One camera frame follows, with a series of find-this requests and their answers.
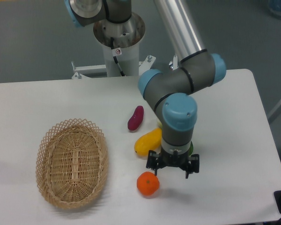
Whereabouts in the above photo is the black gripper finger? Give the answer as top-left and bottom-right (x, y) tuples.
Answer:
(146, 150), (165, 176)
(180, 154), (200, 179)

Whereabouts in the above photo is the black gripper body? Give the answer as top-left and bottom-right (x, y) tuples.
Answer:
(159, 147), (189, 168)

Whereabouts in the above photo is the orange mandarin fruit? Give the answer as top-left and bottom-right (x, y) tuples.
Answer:
(136, 172), (160, 196)

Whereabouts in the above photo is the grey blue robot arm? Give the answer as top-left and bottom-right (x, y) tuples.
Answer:
(65, 0), (226, 175)

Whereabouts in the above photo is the yellow mango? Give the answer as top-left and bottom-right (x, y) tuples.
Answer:
(134, 127), (162, 157)

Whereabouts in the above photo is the green bok choy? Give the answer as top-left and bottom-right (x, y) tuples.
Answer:
(156, 119), (193, 156)

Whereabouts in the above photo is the purple sweet potato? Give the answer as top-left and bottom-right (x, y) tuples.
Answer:
(127, 105), (144, 131)

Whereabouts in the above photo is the woven wicker basket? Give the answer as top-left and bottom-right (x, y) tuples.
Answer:
(36, 119), (109, 210)

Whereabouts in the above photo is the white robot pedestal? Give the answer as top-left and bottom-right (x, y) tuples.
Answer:
(72, 43), (156, 79)

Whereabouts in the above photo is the black cable on pedestal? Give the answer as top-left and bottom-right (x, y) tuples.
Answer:
(110, 37), (126, 77)

